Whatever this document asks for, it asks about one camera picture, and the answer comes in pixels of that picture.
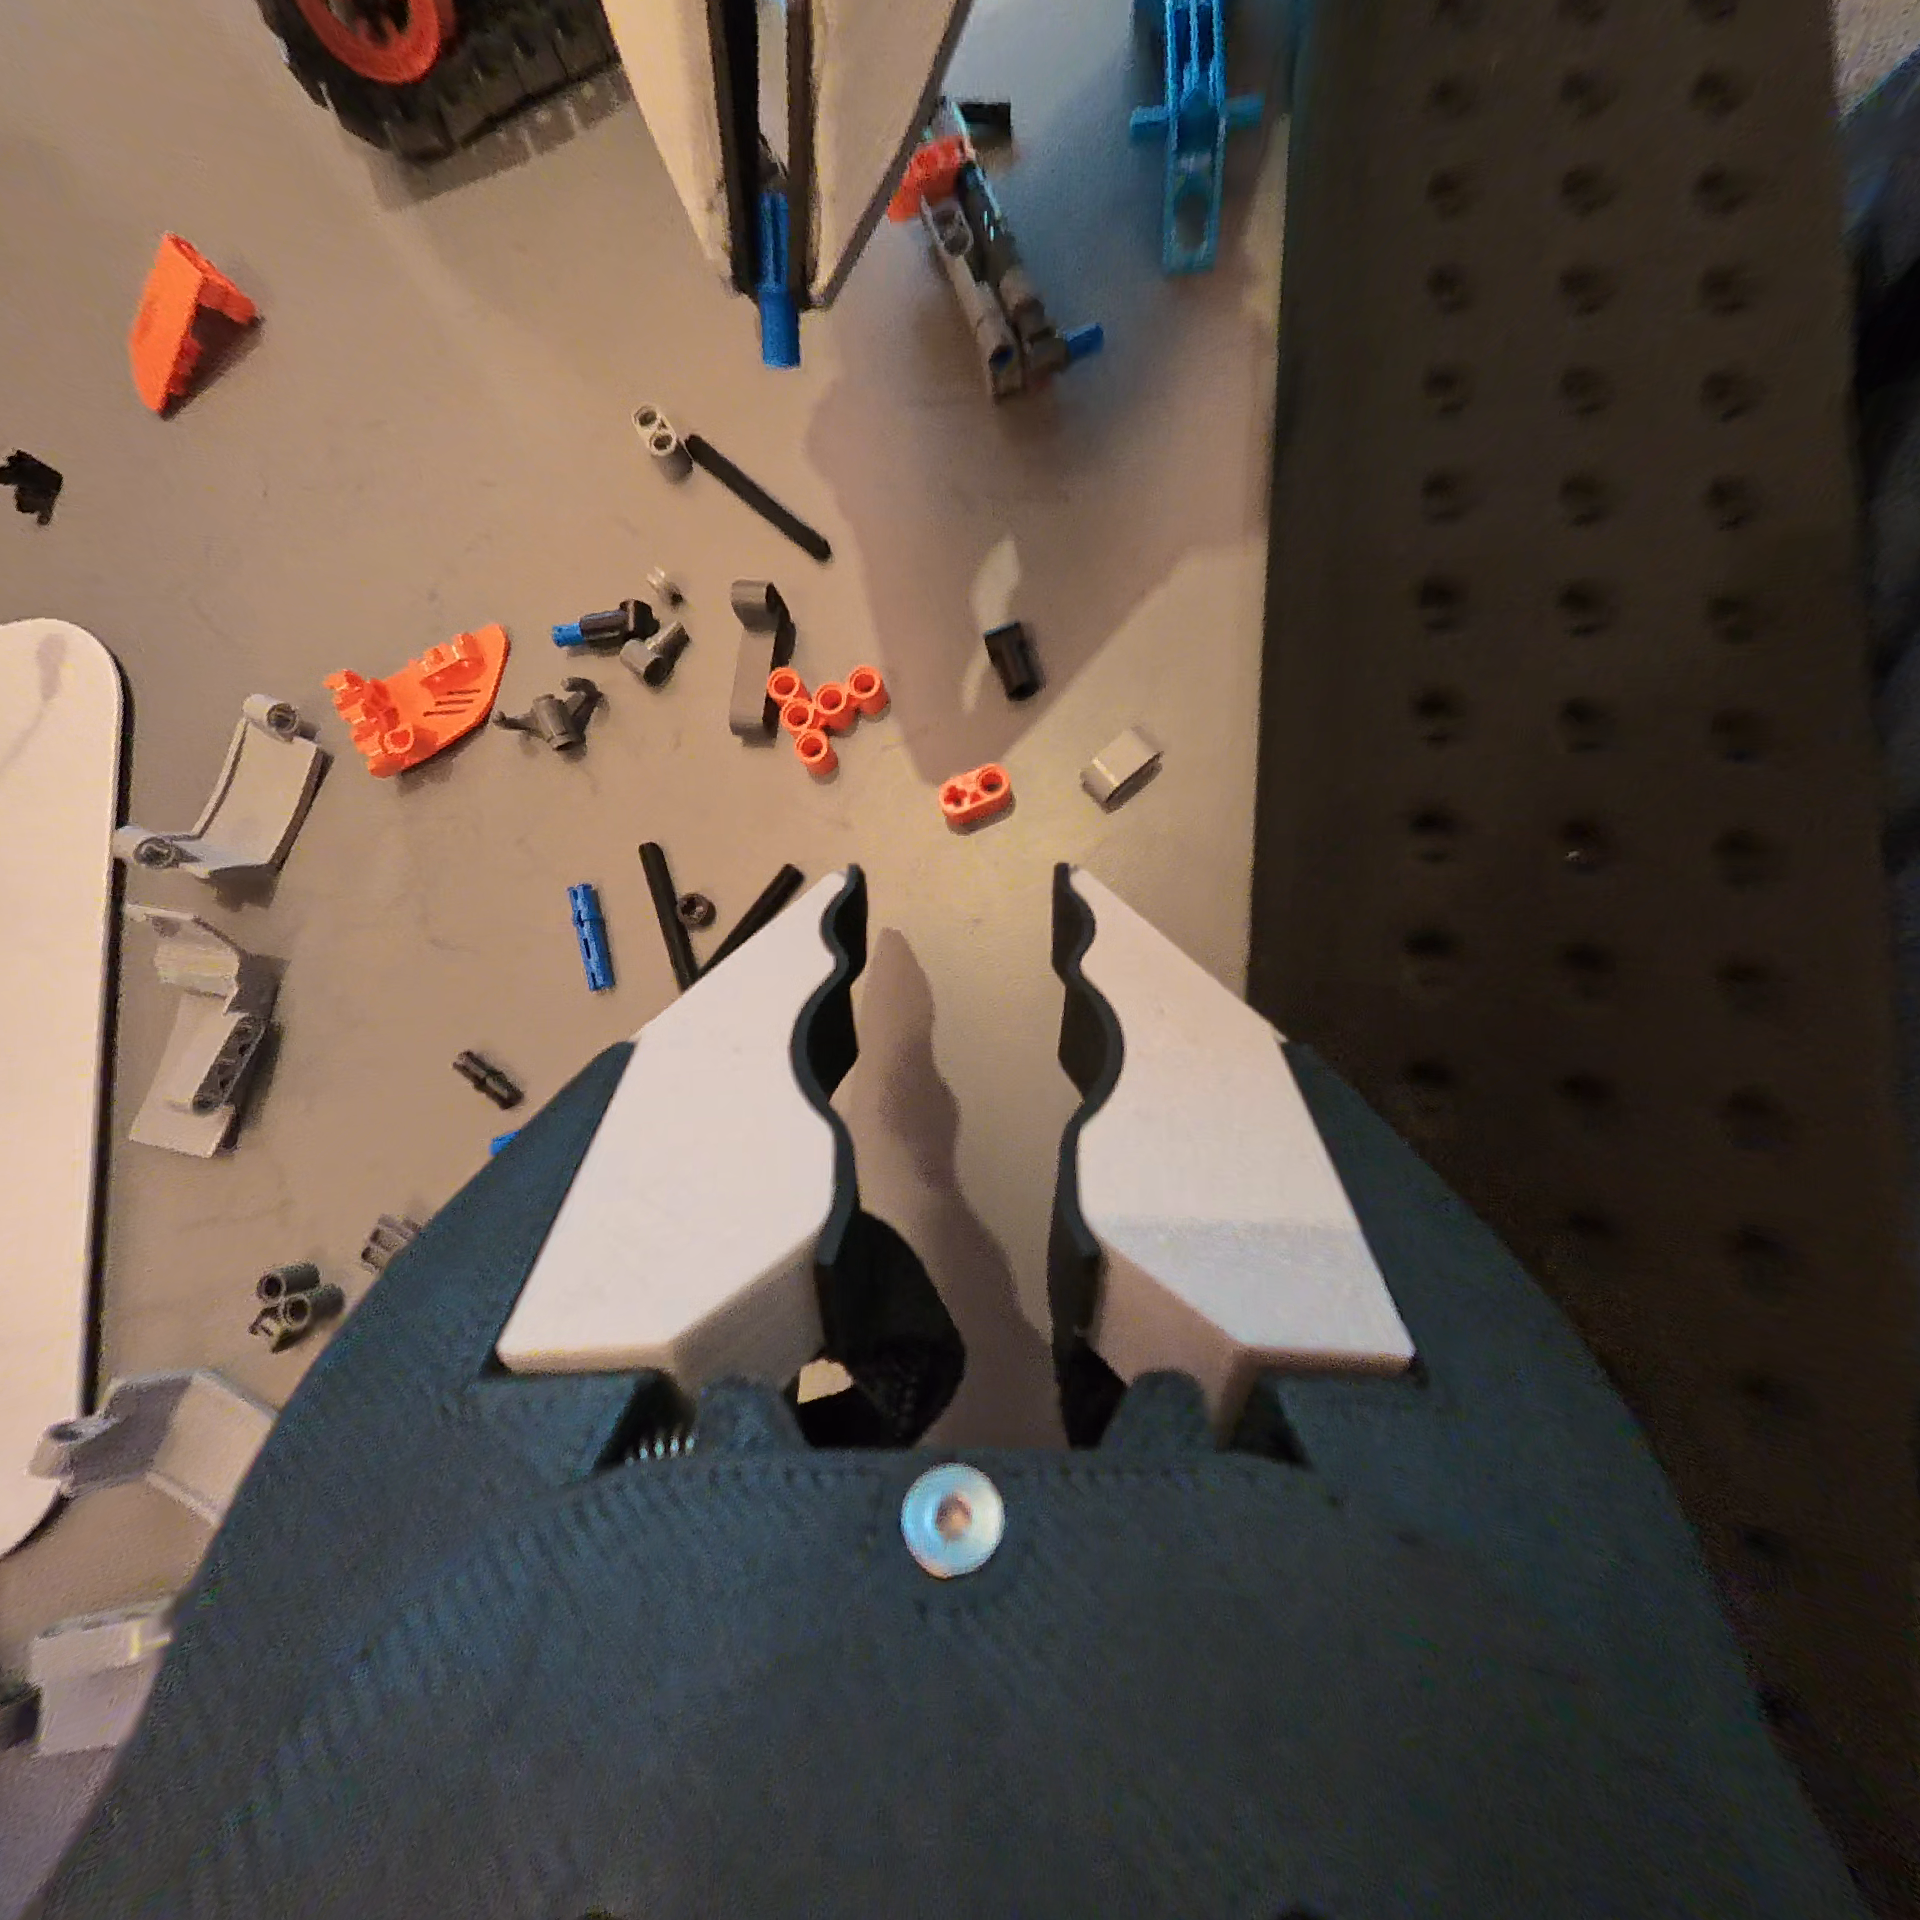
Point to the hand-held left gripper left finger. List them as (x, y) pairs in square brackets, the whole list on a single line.
[(690, 1185)]

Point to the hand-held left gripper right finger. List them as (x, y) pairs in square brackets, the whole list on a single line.
[(1229, 1185)]

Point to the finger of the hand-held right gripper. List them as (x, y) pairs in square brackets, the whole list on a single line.
[(870, 88), (673, 88)]

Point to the orange short beam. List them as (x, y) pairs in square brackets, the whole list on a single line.
[(930, 176)]

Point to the grey toy actuator assembly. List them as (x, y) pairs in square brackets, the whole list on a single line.
[(998, 302)]

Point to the grey tracked toy robot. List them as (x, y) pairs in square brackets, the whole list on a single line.
[(453, 75)]

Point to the black short pin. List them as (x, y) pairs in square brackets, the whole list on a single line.
[(489, 1078)]

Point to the black long axle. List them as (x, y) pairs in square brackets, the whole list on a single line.
[(758, 496), (665, 930)]

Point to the black medium axle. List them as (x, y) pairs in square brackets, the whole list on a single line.
[(749, 915)]

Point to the dark grey connector cluster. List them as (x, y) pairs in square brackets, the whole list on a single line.
[(385, 1243)]

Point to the light blue separator tool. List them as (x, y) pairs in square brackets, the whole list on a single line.
[(1192, 151)]

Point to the dark grey double connector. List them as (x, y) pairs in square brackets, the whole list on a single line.
[(291, 1299)]

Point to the orange two-hole connector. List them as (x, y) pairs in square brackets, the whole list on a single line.
[(975, 795)]

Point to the dark grey hook piece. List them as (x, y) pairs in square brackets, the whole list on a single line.
[(560, 718)]

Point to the orange T-shaped connector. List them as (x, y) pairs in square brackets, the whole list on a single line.
[(823, 712)]

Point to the dark grey angled beam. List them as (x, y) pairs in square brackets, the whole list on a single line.
[(758, 660)]

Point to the grey pin connector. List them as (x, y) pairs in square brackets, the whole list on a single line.
[(660, 655)]

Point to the black connector with blue pin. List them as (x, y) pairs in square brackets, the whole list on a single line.
[(598, 626)]

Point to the orange angled panel piece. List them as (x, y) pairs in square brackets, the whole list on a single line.
[(181, 324), (418, 703)]

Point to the black studded foam mat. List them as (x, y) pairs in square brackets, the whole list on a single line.
[(1574, 750)]

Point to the black short connector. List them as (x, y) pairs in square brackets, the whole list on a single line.
[(1018, 660)]

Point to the white stand with wooden tray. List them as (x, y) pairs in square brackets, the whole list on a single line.
[(53, 1049)]

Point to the small black connector piece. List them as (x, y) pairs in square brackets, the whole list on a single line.
[(31, 483)]

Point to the person's torso in blue sweater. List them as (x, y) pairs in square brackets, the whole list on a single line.
[(1889, 302)]

